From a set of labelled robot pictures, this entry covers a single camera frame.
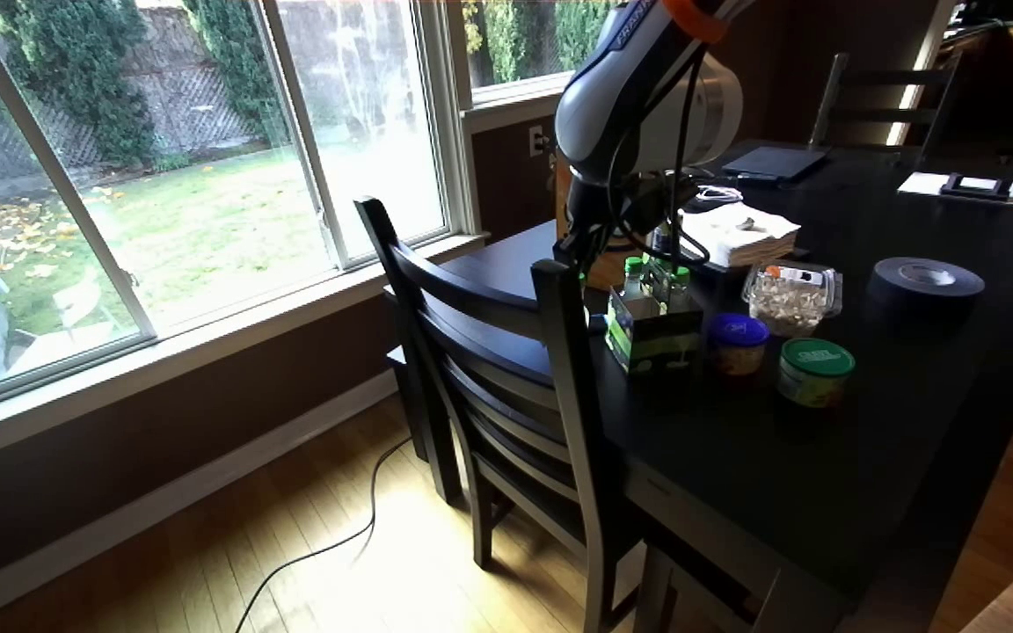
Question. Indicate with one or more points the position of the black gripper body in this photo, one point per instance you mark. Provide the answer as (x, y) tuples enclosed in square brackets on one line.
[(601, 210)]

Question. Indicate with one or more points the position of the green cap bottle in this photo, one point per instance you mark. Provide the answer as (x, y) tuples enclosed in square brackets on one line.
[(633, 284)]

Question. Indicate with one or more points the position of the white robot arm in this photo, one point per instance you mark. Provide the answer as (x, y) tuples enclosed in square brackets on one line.
[(646, 55)]

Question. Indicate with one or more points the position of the black bottle carrier box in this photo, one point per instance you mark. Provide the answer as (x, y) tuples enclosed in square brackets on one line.
[(653, 332)]

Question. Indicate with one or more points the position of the black tablet device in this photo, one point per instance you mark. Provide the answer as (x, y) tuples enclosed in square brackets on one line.
[(771, 164)]

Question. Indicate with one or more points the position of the blue lid jar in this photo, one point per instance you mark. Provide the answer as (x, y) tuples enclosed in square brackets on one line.
[(735, 343)]

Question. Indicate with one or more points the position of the clear plastic food container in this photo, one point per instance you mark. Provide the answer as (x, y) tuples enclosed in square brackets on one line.
[(794, 295)]

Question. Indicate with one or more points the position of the black wooden chair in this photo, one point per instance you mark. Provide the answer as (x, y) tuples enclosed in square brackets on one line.
[(523, 395)]

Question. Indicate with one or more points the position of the green lid jar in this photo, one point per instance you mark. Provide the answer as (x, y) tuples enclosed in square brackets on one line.
[(815, 369)]

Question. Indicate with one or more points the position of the black tape roll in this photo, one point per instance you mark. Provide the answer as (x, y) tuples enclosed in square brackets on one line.
[(921, 284)]

